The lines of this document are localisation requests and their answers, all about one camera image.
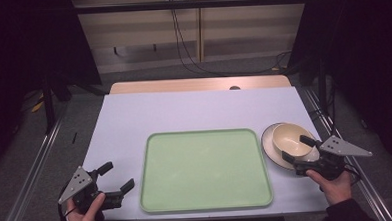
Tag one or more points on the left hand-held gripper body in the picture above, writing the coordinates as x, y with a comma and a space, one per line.
76, 184

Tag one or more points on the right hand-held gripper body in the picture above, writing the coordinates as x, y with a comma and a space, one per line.
335, 147

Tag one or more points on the cream bowl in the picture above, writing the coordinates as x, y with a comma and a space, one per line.
288, 138

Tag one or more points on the person's right hand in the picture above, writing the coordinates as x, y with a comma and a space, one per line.
336, 189

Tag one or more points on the cream plate with dark rim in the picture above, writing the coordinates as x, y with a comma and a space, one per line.
269, 147

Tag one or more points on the black metal stand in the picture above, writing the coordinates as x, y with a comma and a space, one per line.
48, 103
322, 85

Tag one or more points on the light green tray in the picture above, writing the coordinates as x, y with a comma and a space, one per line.
203, 170

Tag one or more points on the yellow floor tape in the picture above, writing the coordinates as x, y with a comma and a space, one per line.
37, 105

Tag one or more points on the pale lavender table mat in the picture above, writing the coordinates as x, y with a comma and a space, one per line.
184, 112

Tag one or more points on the dark curtain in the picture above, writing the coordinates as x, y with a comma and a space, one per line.
365, 49
24, 48

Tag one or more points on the wooden table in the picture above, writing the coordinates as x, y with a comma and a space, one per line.
183, 85

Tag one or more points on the aluminium rail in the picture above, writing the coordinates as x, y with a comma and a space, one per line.
30, 174
371, 189

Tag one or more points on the wooden vertical post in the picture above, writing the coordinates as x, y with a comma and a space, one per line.
200, 30

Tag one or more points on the black horizontal frame bar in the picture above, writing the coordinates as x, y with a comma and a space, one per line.
192, 4

